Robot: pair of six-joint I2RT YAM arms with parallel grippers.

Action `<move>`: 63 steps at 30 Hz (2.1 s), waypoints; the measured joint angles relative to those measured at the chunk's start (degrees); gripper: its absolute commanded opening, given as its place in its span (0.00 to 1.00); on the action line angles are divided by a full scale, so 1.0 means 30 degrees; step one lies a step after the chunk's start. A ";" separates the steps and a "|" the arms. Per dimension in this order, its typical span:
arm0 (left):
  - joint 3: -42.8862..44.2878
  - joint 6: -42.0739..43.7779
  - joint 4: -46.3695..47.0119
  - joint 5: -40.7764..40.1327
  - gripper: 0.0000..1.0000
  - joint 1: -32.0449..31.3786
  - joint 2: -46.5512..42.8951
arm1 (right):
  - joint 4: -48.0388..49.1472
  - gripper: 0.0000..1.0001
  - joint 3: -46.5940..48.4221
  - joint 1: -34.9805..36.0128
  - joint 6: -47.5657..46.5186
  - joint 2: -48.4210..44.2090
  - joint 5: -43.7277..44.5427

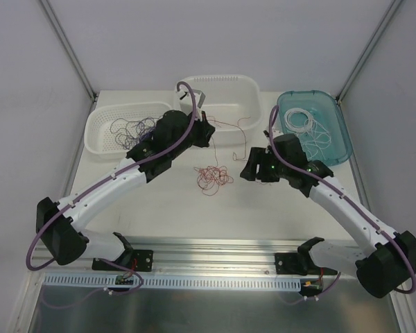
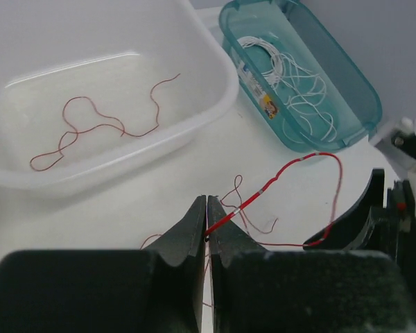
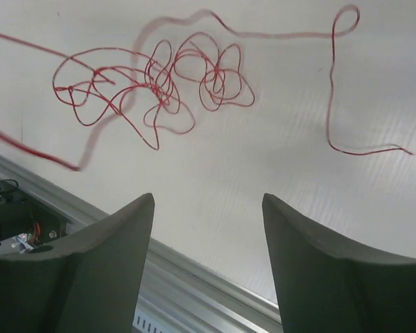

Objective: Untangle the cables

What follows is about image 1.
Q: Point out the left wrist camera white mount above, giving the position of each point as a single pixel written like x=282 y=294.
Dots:
x=184 y=102

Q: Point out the white perforated basket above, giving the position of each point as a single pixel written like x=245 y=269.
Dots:
x=111 y=131

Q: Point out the aluminium mounting rail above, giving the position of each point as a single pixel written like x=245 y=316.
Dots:
x=214 y=257

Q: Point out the left aluminium frame post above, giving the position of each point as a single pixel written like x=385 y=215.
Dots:
x=67 y=47

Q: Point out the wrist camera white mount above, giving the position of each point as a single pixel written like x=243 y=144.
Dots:
x=184 y=102
x=274 y=133

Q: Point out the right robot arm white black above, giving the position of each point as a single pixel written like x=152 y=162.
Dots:
x=385 y=260

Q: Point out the white plastic tub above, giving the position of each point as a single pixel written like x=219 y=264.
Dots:
x=232 y=104

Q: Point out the white slotted cable duct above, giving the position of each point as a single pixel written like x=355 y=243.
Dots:
x=117 y=281

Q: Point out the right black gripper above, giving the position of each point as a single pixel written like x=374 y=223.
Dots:
x=258 y=166

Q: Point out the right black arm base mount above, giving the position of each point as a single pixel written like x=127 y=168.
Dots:
x=291 y=264

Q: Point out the right aluminium frame post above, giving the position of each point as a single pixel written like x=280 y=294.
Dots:
x=375 y=38

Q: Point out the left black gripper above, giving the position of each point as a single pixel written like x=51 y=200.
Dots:
x=201 y=128

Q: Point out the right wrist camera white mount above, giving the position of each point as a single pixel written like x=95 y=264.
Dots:
x=274 y=133

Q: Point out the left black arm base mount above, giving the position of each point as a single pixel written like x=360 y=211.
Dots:
x=138 y=260

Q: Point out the teal transparent plastic tray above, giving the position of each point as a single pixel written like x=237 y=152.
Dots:
x=315 y=119

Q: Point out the aluminium frame post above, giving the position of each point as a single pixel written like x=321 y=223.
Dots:
x=375 y=38
x=67 y=47

